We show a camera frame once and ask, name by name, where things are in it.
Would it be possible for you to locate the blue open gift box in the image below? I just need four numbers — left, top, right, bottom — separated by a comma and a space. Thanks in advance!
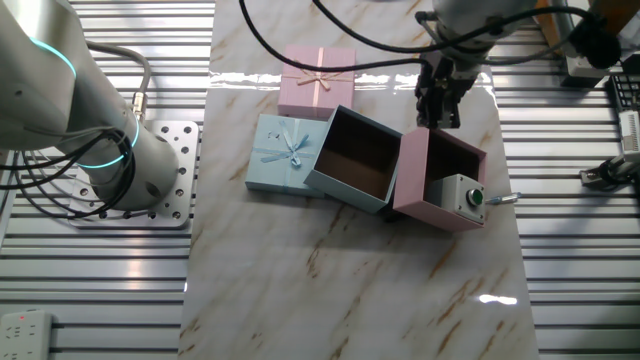
303, 104, 404, 215

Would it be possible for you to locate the white power strip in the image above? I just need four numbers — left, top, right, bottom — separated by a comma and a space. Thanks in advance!
0, 309, 54, 360

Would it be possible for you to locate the small silver pen tool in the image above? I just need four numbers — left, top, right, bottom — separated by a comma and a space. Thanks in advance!
484, 192, 524, 206

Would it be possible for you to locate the white marble pattern mat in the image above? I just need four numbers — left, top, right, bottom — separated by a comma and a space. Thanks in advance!
177, 0, 541, 360

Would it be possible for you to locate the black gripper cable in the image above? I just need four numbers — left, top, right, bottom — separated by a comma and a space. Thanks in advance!
238, 0, 431, 72
312, 0, 601, 55

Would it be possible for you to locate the black cable bundle at base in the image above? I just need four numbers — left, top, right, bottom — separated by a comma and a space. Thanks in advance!
0, 127, 137, 221

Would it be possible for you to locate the pink open gift box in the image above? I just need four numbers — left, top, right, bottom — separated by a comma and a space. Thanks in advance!
392, 127, 489, 234

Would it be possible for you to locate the blue box lid with bow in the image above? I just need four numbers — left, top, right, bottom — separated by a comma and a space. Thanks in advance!
244, 113, 331, 199

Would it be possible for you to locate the thick grey cable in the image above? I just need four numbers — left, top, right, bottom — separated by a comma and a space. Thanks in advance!
87, 42, 152, 122

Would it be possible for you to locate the ribbed silver camera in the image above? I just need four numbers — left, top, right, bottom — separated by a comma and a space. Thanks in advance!
618, 109, 640, 154

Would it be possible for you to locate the black round mount knob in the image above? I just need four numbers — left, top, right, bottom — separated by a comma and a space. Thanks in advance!
569, 17, 623, 70

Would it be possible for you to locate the grey push button switch box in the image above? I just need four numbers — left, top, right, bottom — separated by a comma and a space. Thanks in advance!
424, 173, 487, 225

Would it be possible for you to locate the perforated metal robot base plate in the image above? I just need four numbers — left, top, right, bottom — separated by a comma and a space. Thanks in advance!
69, 119, 200, 230

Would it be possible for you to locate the black keyboard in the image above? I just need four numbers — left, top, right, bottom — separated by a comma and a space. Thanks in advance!
607, 72, 640, 114

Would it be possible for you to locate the pink box lid with bow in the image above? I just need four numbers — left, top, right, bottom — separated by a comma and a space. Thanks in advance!
277, 45, 357, 121

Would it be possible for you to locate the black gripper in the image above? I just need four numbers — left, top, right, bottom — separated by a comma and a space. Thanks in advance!
414, 51, 475, 130

